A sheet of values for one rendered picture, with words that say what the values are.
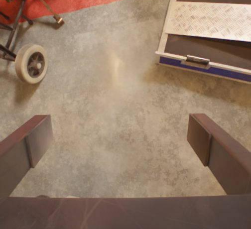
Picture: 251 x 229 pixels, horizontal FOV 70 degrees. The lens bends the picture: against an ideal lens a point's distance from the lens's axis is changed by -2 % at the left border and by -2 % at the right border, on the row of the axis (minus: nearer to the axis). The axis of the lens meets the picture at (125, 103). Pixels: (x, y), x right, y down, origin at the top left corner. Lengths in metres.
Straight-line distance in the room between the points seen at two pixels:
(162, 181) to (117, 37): 0.78
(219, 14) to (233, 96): 0.41
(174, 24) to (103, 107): 0.57
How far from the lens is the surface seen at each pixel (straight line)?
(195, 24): 1.04
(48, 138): 0.17
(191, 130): 0.16
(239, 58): 1.06
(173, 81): 0.96
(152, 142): 0.93
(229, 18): 1.07
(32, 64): 1.02
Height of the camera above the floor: 0.93
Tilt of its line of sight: 81 degrees down
